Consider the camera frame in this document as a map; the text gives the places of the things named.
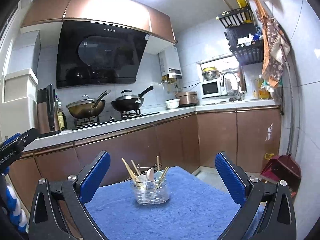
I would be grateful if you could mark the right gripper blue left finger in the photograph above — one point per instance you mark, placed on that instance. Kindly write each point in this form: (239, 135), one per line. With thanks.
(92, 175)

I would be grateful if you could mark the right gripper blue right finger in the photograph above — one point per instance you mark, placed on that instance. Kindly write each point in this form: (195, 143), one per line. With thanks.
(235, 185)

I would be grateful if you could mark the white ceramic spoon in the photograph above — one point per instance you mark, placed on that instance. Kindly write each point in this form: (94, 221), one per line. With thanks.
(142, 178)

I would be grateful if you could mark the pink ceramic spoon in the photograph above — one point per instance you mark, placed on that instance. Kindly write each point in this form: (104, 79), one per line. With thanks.
(150, 175)

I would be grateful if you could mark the light blue ceramic spoon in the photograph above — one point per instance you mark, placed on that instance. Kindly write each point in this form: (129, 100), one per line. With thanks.
(158, 175)

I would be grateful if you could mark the blue white gloved left hand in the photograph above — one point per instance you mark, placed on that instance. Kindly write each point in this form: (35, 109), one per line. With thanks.
(16, 214)

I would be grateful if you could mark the brown thermos kettle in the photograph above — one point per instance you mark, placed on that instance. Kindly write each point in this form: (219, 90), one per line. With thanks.
(48, 123)

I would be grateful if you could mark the dark red dustpan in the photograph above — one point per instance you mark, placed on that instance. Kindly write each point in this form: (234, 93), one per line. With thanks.
(283, 167)

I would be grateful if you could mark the blue towel mat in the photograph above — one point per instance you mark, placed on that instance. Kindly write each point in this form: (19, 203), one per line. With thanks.
(195, 210)

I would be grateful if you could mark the brown lower cabinets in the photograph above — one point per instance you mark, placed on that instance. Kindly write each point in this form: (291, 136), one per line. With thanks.
(189, 141)

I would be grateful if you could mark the cooking oil bottle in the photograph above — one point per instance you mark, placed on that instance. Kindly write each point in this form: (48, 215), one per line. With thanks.
(60, 114)

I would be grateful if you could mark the gas stove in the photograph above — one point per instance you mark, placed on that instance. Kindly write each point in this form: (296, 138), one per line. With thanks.
(95, 121)

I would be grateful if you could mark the bronze wok with lid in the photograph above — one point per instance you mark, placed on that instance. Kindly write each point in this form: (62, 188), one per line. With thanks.
(88, 108)

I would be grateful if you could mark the chrome sink faucet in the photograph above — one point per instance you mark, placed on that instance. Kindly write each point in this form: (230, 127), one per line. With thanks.
(232, 88)

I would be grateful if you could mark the yellow detergent bottle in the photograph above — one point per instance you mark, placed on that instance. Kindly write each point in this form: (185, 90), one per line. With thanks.
(260, 92)

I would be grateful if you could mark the brown rice cooker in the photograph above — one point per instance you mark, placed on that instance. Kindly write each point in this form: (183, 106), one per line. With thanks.
(187, 99)

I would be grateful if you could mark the black wok with lid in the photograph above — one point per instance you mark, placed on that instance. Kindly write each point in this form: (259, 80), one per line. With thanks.
(128, 101)

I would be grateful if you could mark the white microwave oven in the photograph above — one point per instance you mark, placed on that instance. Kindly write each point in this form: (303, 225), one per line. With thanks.
(212, 88)

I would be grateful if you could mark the white ceramic bowl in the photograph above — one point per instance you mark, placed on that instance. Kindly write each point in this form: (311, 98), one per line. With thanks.
(172, 104)

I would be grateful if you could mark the steel pot on microwave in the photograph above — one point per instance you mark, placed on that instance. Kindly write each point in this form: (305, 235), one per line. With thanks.
(210, 73)

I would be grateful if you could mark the black range hood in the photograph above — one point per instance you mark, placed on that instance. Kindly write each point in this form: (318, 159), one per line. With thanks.
(98, 54)

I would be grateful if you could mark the white water heater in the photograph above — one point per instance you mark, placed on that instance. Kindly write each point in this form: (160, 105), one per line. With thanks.
(170, 63)

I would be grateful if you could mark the hanging patterned apron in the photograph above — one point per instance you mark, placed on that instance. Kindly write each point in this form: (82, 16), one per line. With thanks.
(276, 47)

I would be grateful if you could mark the black dish rack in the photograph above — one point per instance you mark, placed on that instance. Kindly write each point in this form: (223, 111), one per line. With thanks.
(243, 35)

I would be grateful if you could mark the clear wire utensil holder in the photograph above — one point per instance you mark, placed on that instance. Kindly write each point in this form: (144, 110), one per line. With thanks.
(150, 192)

